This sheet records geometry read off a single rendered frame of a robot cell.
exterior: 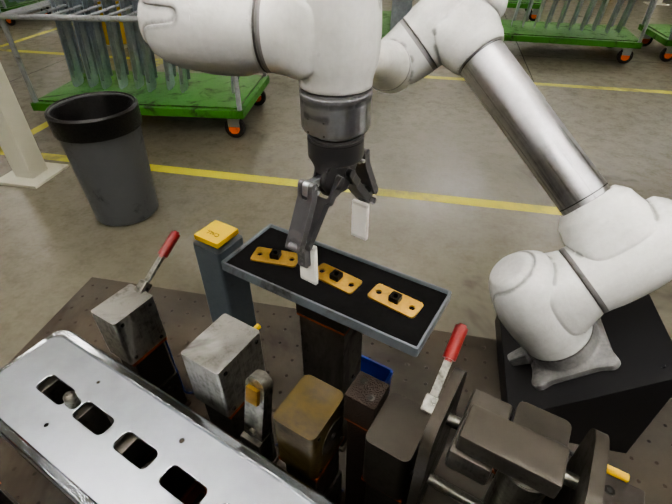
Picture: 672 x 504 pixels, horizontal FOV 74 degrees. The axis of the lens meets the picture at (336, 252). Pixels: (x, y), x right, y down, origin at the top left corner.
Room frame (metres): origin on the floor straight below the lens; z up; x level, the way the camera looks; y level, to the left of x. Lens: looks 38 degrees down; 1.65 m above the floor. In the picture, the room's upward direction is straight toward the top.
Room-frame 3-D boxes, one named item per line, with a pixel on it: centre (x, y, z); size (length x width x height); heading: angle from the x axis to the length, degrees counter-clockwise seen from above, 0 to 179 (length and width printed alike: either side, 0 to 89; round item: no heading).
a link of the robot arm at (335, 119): (0.55, 0.00, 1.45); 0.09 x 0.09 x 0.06
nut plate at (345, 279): (0.55, 0.00, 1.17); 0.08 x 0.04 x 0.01; 54
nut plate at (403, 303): (0.50, -0.09, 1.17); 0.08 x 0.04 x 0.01; 54
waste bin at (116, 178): (2.56, 1.42, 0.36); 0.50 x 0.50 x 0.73
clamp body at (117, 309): (0.61, 0.40, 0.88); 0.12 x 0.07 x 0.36; 149
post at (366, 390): (0.38, -0.05, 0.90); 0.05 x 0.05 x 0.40; 59
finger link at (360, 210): (0.61, -0.04, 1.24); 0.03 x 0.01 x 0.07; 54
